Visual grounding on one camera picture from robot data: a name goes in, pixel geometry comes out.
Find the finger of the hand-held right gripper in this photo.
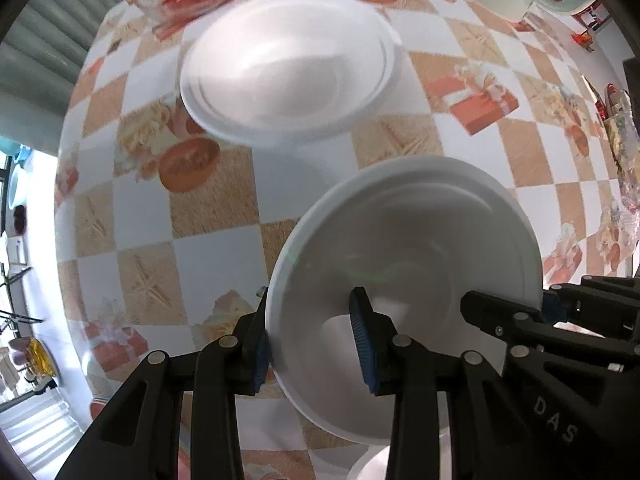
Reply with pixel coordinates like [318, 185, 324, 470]
[550, 275, 640, 341]
[459, 289, 561, 348]

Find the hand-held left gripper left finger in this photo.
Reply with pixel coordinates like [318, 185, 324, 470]
[55, 286, 275, 480]

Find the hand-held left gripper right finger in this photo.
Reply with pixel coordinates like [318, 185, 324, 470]
[348, 287, 507, 480]

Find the white foam bowl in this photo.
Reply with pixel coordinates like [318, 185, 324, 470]
[265, 156, 543, 446]
[179, 0, 396, 148]
[346, 442, 401, 480]

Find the checkered printed tablecloth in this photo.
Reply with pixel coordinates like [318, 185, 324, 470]
[54, 0, 640, 480]

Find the pile of snack packets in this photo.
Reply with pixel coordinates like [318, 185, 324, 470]
[600, 82, 640, 201]

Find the red plastic stool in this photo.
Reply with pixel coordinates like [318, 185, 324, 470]
[570, 7, 608, 53]

